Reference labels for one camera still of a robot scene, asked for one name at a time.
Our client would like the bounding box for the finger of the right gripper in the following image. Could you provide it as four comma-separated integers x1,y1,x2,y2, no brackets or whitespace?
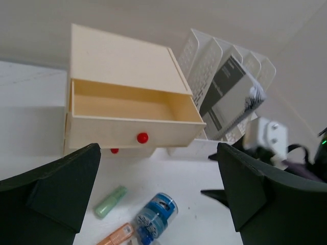
200,189,229,208

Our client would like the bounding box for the grey setup guide booklet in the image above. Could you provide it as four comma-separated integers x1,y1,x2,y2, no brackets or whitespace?
199,56,267,140

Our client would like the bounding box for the white file organizer rack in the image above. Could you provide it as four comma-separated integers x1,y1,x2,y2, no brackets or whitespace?
167,29,276,157

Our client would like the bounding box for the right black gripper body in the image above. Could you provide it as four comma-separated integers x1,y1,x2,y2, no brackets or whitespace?
230,136,326,183

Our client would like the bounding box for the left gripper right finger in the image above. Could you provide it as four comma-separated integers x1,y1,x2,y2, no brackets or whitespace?
217,143,326,244

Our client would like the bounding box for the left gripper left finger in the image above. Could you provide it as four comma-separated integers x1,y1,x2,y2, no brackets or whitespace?
1,143,101,244

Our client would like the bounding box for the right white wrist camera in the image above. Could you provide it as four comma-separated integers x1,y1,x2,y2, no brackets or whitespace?
243,117,288,165

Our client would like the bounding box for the green highlighter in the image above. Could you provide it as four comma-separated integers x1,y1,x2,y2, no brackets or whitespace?
94,186,127,219

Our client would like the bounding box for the cream drawer cabinet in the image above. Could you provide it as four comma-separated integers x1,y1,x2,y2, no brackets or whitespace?
63,24,205,157

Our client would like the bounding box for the orange highlighter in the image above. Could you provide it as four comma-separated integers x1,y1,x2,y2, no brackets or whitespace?
97,223,134,245

